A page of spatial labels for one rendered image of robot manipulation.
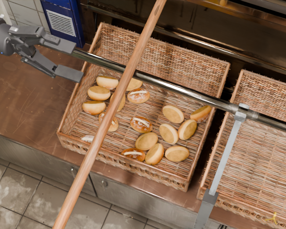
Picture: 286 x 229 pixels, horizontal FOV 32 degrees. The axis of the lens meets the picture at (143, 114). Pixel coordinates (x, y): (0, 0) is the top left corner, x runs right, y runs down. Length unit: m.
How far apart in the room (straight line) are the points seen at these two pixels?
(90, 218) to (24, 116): 0.70
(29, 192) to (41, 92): 0.67
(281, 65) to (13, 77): 1.16
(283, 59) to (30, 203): 1.50
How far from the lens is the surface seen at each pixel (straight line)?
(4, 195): 2.73
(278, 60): 1.87
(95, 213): 2.61
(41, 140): 2.14
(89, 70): 2.09
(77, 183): 1.39
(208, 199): 1.64
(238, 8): 1.73
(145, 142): 2.02
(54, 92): 2.23
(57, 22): 2.23
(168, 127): 2.04
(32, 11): 2.33
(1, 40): 1.26
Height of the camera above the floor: 2.52
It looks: 65 degrees down
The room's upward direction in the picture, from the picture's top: 2 degrees counter-clockwise
